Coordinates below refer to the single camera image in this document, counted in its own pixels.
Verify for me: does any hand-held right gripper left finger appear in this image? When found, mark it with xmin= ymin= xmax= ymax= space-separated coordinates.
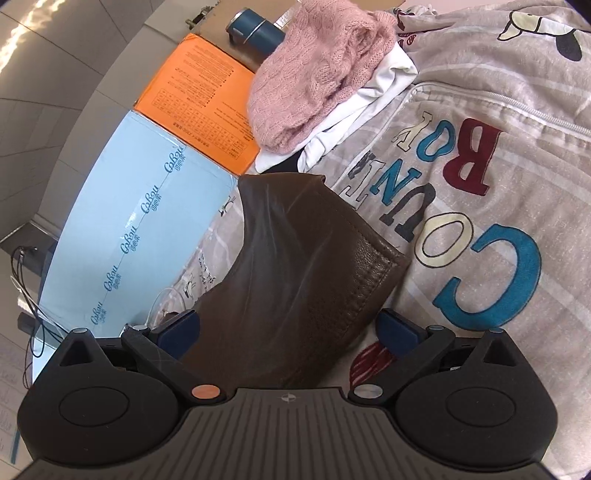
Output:
xmin=46 ymin=310 xmax=227 ymax=407

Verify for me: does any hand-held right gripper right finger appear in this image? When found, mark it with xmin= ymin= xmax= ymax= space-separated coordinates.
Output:
xmin=348 ymin=310 xmax=529 ymax=407

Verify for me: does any brown leather jacket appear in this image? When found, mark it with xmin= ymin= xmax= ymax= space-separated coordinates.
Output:
xmin=178 ymin=172 xmax=411 ymax=391

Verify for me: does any beige printed bedsheet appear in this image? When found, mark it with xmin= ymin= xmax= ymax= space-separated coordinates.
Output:
xmin=318 ymin=2 xmax=591 ymax=480

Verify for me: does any light blue carton box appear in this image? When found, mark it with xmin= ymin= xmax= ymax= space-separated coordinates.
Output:
xmin=32 ymin=110 xmax=241 ymax=384

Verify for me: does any black garment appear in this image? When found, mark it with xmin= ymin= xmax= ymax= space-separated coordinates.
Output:
xmin=270 ymin=154 xmax=301 ymax=174

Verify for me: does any white garment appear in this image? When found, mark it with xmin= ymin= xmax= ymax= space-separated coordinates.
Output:
xmin=255 ymin=46 xmax=419 ymax=174

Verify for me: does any orange carton box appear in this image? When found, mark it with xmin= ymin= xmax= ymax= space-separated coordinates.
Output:
xmin=134 ymin=33 xmax=260 ymax=177

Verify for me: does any pink knit sweater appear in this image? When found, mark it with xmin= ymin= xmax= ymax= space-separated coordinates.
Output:
xmin=247 ymin=0 xmax=397 ymax=152

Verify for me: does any dark blue thermos bottle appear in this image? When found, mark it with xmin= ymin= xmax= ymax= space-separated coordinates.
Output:
xmin=225 ymin=9 xmax=287 ymax=49

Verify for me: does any black device with cables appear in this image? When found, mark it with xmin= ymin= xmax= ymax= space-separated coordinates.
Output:
xmin=10 ymin=244 xmax=63 ymax=361

